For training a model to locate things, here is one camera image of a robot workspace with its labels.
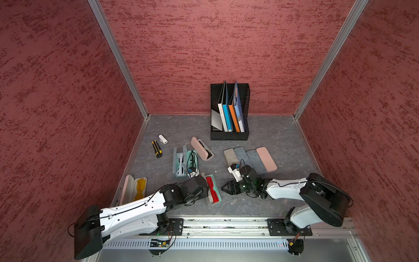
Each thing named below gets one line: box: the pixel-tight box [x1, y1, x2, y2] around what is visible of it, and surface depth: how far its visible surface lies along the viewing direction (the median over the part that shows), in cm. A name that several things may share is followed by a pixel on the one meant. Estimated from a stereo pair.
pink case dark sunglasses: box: [190, 136, 214, 162], surface depth 97 cm
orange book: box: [228, 100, 241, 133], surface depth 92 cm
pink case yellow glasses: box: [120, 174, 148, 206], surface depth 86 cm
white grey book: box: [211, 81, 229, 133], surface depth 95 cm
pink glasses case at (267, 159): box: [255, 146, 278, 172], surface depth 97 cm
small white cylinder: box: [158, 134, 169, 145], surface depth 105 cm
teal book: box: [222, 82, 233, 133], surface depth 93 cm
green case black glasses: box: [182, 145, 199, 176], surface depth 99 cm
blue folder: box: [232, 80, 246, 133], surface depth 94 cm
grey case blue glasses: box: [246, 149, 268, 175], surface depth 96 cm
